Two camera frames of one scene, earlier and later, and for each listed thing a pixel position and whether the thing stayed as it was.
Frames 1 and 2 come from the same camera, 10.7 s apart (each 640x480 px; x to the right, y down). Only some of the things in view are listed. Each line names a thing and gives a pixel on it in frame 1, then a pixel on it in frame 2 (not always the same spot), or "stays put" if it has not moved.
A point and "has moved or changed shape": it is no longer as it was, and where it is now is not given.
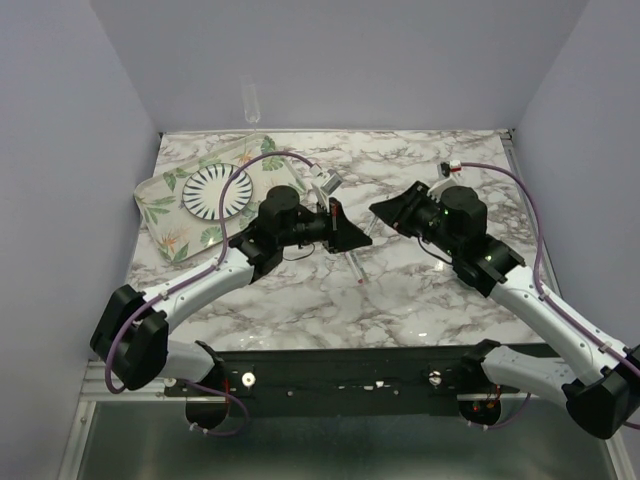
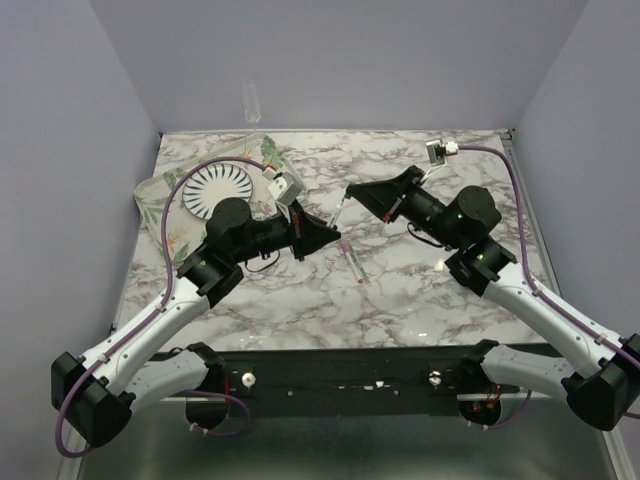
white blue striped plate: [203, 188] stays put
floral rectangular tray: [178, 232] stays put
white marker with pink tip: [359, 277] stays put
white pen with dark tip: [370, 225] has moved or changed shape
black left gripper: [347, 236] to [308, 234]
